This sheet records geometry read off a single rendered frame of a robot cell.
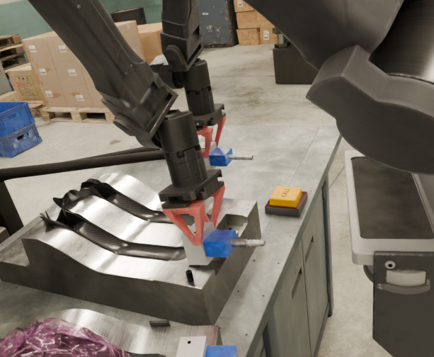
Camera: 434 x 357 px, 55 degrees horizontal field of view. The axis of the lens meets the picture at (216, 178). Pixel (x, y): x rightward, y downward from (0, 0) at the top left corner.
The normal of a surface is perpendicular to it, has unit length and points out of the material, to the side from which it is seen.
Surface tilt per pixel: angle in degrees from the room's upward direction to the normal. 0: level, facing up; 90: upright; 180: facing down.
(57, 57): 84
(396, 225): 0
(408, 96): 39
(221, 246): 81
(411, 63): 35
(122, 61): 107
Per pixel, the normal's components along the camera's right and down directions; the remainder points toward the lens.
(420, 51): -0.35, -0.42
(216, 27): -0.51, 0.47
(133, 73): 0.84, 0.37
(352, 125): -0.47, 0.85
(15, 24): 0.83, 0.13
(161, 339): -0.16, -0.88
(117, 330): 0.32, -0.82
